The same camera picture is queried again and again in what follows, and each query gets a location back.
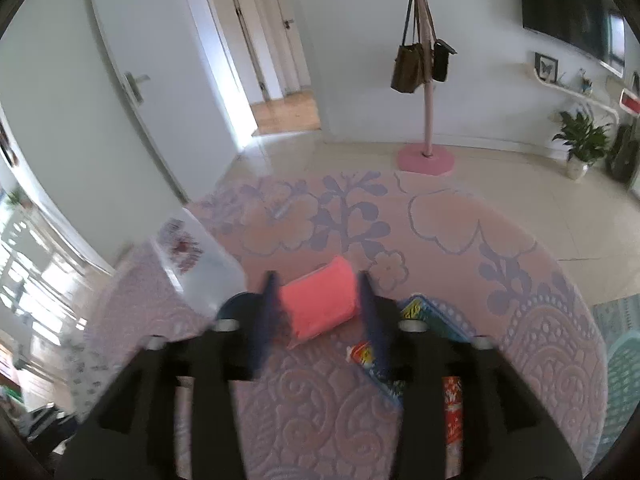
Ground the red white wall box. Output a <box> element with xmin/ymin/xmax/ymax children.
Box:
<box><xmin>618</xmin><ymin>87</ymin><xmax>640</xmax><ymax>116</ymax></box>

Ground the butterfly picture frame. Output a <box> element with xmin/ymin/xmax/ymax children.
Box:
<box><xmin>534</xmin><ymin>52</ymin><xmax>560</xmax><ymax>84</ymax></box>

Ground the blue patterned rug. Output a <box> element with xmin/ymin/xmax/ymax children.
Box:
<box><xmin>592</xmin><ymin>294</ymin><xmax>640</xmax><ymax>346</ymax></box>

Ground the pink rectangular sponge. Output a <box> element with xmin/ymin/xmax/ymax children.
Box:
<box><xmin>277</xmin><ymin>255</ymin><xmax>362</xmax><ymax>351</ymax></box>

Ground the black shoulder bag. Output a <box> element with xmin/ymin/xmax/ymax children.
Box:
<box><xmin>425</xmin><ymin>0</ymin><xmax>457</xmax><ymax>83</ymax></box>

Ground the white door with metal handle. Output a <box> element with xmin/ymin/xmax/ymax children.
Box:
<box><xmin>82</xmin><ymin>0</ymin><xmax>261</xmax><ymax>206</ymax></box>

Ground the teal plastic laundry basket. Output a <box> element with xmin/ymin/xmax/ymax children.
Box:
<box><xmin>597</xmin><ymin>332</ymin><xmax>638</xmax><ymax>453</ymax></box>

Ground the pink patterned tablecloth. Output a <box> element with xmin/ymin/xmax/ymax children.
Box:
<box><xmin>65</xmin><ymin>170</ymin><xmax>608</xmax><ymax>480</ymax></box>

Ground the red playing card box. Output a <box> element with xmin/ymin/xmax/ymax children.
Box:
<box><xmin>346</xmin><ymin>294</ymin><xmax>475</xmax><ymax>448</ymax></box>

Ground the pink coat rack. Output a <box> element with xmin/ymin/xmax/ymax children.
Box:
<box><xmin>397</xmin><ymin>0</ymin><xmax>456</xmax><ymax>177</ymax></box>

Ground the white hallway door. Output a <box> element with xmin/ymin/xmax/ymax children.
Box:
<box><xmin>260</xmin><ymin>0</ymin><xmax>311</xmax><ymax>98</ymax></box>

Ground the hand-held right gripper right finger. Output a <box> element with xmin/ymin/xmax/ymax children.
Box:
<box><xmin>356</xmin><ymin>270</ymin><xmax>583</xmax><ymax>480</ymax></box>

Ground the wall-mounted television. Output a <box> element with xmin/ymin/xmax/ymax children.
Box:
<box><xmin>517</xmin><ymin>0</ymin><xmax>627</xmax><ymax>78</ymax></box>

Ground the black acoustic guitar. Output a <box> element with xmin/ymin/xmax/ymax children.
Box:
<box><xmin>607</xmin><ymin>122</ymin><xmax>640</xmax><ymax>183</ymax></box>

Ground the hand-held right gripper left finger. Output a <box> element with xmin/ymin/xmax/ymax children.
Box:
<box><xmin>54</xmin><ymin>270</ymin><xmax>281</xmax><ymax>480</ymax></box>

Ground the brown tote bag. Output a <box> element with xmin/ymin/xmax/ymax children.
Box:
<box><xmin>390</xmin><ymin>0</ymin><xmax>426</xmax><ymax>94</ymax></box>

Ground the clear plastic bottle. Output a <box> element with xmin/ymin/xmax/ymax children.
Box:
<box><xmin>150</xmin><ymin>207</ymin><xmax>261</xmax><ymax>322</ymax></box>

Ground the potted green plant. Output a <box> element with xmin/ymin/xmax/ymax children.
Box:
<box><xmin>551</xmin><ymin>110</ymin><xmax>613</xmax><ymax>181</ymax></box>

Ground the white low wall shelf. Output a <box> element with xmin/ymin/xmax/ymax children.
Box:
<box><xmin>525</xmin><ymin>62</ymin><xmax>621</xmax><ymax>123</ymax></box>

